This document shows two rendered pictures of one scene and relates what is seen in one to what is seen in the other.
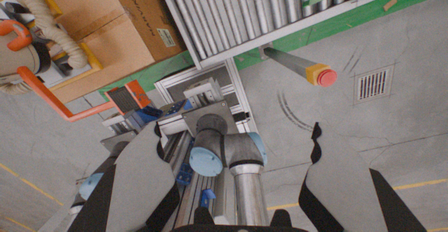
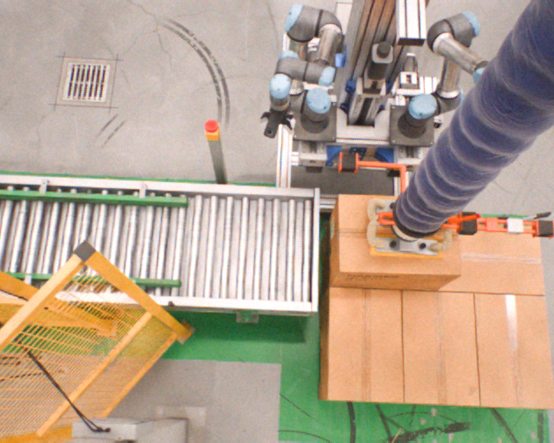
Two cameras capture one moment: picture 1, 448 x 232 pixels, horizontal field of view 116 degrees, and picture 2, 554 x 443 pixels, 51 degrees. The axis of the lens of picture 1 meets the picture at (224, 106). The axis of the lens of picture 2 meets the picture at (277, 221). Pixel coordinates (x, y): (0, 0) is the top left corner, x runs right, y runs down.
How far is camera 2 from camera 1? 2.33 m
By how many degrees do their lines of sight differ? 13
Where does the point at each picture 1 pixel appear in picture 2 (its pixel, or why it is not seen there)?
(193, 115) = (324, 136)
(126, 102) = (348, 159)
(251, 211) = not seen: hidden behind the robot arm
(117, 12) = (345, 235)
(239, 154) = (292, 98)
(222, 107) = (297, 134)
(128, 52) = (356, 209)
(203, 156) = (315, 106)
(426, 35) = (16, 128)
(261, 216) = not seen: hidden behind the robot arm
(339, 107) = (138, 62)
